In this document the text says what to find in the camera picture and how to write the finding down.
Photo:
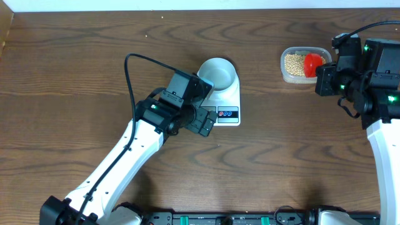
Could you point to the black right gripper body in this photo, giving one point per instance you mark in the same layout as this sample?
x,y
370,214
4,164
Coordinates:
x,y
330,81

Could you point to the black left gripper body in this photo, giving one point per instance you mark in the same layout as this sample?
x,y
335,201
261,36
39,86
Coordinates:
x,y
196,125

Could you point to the red measuring scoop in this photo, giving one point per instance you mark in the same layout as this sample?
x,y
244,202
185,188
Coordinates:
x,y
311,62

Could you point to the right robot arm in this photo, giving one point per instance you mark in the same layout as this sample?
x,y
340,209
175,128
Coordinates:
x,y
367,75

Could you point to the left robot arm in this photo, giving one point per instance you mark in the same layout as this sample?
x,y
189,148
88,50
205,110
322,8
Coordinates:
x,y
94,201

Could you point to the white digital kitchen scale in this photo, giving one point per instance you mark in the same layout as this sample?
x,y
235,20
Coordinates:
x,y
227,105

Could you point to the white bowl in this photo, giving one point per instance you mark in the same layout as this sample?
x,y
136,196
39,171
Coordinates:
x,y
220,72

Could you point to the clear plastic soybean container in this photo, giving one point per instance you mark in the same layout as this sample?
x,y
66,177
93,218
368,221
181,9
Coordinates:
x,y
292,63

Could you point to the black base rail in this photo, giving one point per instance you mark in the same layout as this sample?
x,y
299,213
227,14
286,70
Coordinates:
x,y
225,218

